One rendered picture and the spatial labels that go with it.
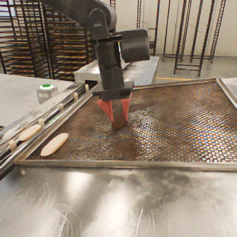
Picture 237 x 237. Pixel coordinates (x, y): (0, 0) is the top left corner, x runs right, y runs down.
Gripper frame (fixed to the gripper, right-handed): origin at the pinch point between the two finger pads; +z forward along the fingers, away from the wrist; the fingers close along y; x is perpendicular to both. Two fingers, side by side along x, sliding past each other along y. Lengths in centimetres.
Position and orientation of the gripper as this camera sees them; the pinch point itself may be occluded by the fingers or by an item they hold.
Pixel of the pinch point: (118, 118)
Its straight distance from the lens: 54.4
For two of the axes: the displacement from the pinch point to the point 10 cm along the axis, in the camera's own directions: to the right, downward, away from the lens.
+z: 1.6, 8.9, 4.2
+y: 9.7, -0.8, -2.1
